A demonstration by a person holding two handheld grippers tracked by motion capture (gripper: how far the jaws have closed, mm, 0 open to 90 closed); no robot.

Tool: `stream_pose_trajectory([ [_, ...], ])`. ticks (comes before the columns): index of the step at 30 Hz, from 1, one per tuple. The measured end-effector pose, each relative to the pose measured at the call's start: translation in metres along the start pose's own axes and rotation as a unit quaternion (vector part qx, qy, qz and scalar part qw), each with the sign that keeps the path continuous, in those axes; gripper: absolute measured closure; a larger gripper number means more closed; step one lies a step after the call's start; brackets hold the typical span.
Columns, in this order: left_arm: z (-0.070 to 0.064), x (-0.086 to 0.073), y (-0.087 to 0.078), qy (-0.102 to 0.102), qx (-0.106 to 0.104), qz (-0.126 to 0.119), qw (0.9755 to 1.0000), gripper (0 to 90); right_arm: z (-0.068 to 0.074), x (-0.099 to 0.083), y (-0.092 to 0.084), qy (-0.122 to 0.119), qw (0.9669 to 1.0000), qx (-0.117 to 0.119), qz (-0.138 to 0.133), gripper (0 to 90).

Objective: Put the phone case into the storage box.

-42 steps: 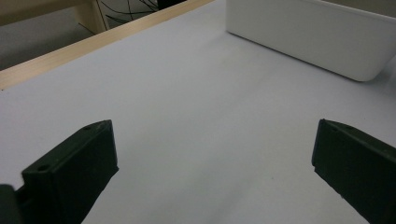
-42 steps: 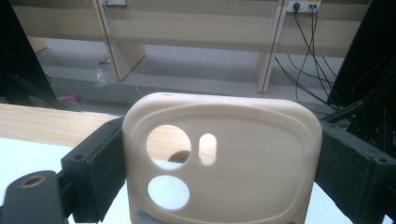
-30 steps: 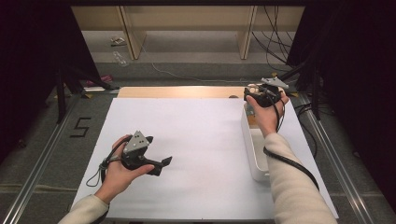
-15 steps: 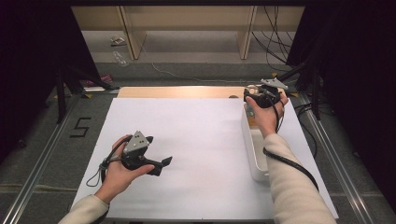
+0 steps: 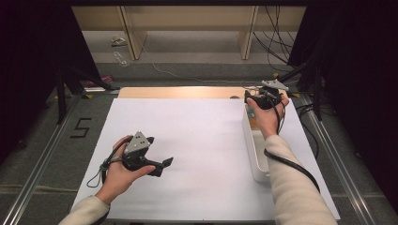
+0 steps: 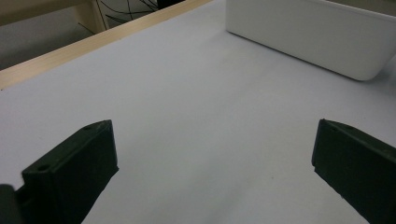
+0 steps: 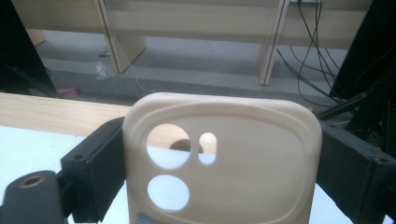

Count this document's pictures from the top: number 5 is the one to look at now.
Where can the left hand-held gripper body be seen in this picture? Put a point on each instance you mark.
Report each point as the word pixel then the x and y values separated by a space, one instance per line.
pixel 136 145

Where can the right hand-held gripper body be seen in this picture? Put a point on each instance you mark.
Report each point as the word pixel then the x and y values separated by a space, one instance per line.
pixel 275 85

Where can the white plastic bin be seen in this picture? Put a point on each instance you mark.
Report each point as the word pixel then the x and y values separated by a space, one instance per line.
pixel 258 156

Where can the person's right hand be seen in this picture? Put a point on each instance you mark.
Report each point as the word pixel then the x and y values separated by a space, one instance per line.
pixel 269 120

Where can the person's left hand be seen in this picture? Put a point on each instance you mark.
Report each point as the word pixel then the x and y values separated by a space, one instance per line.
pixel 117 178

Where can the black tripod stand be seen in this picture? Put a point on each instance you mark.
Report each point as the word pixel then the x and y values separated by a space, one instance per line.
pixel 61 93
pixel 317 93

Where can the white table cover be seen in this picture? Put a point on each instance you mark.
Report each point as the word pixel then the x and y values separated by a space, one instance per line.
pixel 203 131

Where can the pink object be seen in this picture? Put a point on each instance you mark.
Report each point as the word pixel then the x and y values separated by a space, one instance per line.
pixel 101 82

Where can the black curtain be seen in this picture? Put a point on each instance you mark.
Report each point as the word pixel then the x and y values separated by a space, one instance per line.
pixel 359 78
pixel 31 62

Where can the clear plastic bottle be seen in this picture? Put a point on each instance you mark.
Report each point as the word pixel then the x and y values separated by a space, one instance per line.
pixel 120 58

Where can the small grey packet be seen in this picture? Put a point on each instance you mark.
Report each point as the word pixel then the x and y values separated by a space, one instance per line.
pixel 118 40

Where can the light wooden desk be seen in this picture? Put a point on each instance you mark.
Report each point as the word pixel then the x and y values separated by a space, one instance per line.
pixel 187 18

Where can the aluminium floor rail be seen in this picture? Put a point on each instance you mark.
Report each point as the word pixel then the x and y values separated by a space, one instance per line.
pixel 40 165
pixel 338 162

